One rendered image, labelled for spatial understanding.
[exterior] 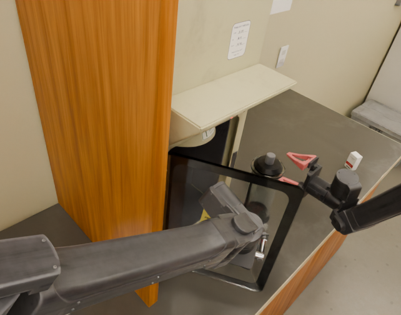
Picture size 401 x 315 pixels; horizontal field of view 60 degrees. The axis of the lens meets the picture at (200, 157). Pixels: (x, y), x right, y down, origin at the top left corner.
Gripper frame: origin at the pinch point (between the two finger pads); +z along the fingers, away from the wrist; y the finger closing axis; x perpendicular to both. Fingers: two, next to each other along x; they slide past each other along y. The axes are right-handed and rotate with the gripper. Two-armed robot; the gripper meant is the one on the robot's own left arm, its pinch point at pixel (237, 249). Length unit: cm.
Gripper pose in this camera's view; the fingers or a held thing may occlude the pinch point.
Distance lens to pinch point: 82.3
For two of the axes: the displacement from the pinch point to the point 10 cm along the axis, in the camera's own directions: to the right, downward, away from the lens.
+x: 9.6, 2.6, -1.4
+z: 0.1, 4.5, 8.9
